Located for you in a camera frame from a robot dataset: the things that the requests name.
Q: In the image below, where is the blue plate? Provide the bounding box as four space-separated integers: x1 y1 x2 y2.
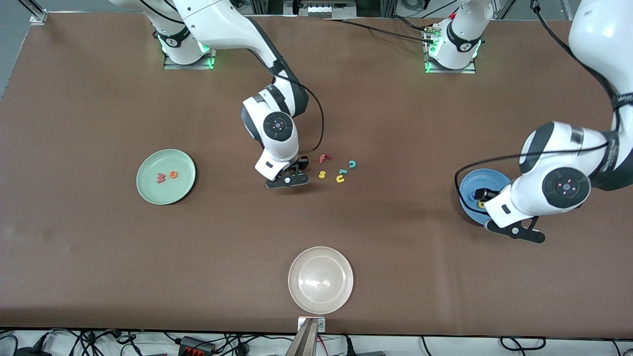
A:
458 168 513 226

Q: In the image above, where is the beige plate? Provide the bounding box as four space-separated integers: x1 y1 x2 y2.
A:
288 246 355 315

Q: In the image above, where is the pale green plate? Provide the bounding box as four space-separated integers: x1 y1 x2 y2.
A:
136 149 197 206

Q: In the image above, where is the silver control device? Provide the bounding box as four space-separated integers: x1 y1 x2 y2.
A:
284 0 358 20

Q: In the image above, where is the black power adapter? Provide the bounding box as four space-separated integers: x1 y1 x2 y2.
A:
345 336 387 356

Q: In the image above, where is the black orange power strip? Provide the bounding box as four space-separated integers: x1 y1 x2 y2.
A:
178 335 216 356

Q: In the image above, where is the black right arm hose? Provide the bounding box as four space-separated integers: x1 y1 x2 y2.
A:
138 0 326 154

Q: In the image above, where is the black arm hose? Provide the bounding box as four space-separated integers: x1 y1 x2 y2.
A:
454 0 625 226
138 0 326 154

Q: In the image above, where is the black left arm hose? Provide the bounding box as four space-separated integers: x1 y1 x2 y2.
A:
454 0 625 226

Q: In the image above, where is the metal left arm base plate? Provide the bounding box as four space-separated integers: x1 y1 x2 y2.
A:
424 29 477 75

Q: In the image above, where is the black looped floor cable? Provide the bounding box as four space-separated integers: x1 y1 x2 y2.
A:
498 336 547 353

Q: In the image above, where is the black cable across table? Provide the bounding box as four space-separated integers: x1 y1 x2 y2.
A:
321 15 438 44

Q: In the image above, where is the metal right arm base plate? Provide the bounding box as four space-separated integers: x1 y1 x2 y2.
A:
163 44 217 70

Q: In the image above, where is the metal camera mount bar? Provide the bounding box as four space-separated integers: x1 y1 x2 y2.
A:
286 316 327 356

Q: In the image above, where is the aluminium frame corner bracket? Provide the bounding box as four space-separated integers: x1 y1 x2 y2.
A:
27 0 49 25

